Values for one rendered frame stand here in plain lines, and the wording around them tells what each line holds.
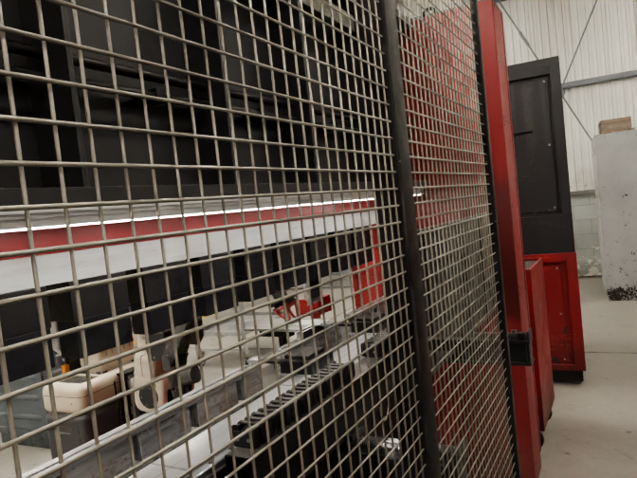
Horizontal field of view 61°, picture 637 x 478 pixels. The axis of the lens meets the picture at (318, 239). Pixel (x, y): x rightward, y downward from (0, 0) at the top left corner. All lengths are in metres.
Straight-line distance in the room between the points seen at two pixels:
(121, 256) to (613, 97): 8.23
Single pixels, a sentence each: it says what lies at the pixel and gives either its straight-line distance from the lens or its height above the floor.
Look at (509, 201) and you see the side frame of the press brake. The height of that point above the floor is 1.38.
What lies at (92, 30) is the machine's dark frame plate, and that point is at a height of 1.86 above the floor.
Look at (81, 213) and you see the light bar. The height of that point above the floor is 1.47.
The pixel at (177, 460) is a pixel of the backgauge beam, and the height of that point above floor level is 0.98.
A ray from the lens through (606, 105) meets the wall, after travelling 8.99.
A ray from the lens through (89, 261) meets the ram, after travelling 1.28.
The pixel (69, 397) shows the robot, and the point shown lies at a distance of 2.59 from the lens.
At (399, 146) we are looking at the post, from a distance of 0.83.
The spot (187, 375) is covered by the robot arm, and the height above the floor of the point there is 0.91.
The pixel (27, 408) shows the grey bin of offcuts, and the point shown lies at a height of 0.29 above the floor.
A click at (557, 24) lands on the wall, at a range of 9.23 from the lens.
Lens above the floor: 1.43
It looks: 3 degrees down
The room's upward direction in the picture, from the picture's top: 6 degrees counter-clockwise
